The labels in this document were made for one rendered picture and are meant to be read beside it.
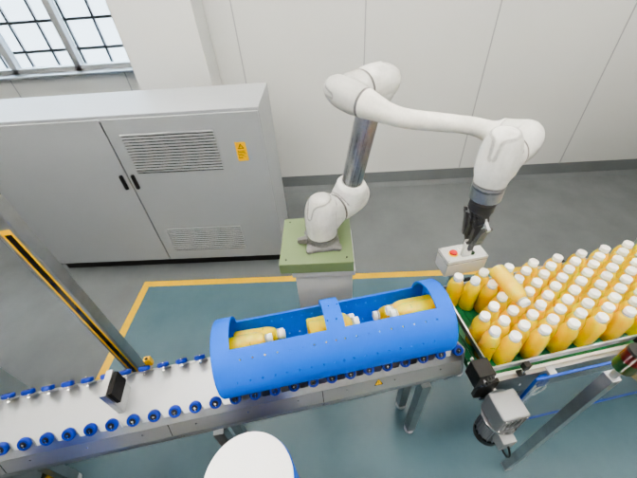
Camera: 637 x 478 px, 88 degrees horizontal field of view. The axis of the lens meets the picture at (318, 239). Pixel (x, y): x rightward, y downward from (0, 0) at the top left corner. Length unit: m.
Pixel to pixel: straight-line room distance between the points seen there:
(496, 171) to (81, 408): 1.68
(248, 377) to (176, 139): 1.81
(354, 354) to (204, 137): 1.81
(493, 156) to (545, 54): 3.15
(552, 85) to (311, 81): 2.38
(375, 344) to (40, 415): 1.33
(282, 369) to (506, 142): 0.95
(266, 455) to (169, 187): 2.11
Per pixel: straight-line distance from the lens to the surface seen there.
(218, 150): 2.52
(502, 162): 0.98
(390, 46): 3.56
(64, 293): 1.62
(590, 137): 4.81
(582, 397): 1.66
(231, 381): 1.24
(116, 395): 1.52
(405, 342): 1.26
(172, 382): 1.59
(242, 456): 1.27
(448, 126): 1.15
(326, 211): 1.53
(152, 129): 2.61
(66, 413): 1.75
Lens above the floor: 2.23
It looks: 42 degrees down
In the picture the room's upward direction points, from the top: 5 degrees counter-clockwise
